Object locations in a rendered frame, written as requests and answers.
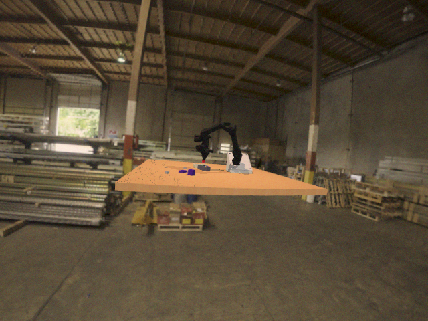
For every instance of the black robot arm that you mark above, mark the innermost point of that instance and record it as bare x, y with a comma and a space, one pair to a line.
232, 128

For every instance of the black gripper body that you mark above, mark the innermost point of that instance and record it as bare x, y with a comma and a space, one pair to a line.
206, 148

